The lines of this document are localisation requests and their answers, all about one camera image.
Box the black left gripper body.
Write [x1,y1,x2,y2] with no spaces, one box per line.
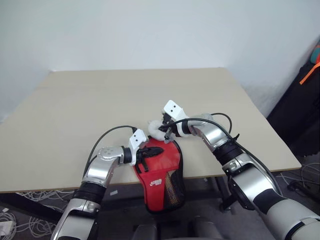
[135,147,151,174]

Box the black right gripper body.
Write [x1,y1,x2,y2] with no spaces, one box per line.
[160,113,177,130]

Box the white fluffy zipper pull ring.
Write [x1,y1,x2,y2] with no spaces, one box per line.
[147,119,174,141]

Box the red mesh bag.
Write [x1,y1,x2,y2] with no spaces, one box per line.
[132,134,187,215]

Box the black table leg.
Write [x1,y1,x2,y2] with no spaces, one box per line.
[211,174,236,214]
[0,193,64,221]

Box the black fabric covered box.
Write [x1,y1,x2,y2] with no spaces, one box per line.
[265,63,320,158]

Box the white power strip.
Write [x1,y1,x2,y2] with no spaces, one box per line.
[0,219,14,234]

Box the teal orange bag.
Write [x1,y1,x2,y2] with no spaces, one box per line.
[309,45,320,65]

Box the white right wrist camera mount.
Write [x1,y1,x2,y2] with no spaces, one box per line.
[163,99,189,124]

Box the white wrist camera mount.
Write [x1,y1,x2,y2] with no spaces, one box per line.
[128,128,149,166]
[163,99,189,124]

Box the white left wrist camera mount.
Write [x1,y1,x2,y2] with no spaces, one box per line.
[128,128,149,166]

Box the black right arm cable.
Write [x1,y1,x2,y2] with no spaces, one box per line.
[171,112,284,199]

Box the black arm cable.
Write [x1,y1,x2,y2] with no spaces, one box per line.
[171,112,284,199]
[83,125,138,183]

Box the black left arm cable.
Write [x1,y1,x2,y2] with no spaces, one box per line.
[83,125,138,183]

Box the white floor cable tangle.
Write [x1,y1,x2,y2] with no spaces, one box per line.
[274,161,320,201]
[0,189,76,240]

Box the orange strap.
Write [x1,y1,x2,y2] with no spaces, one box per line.
[299,62,320,86]

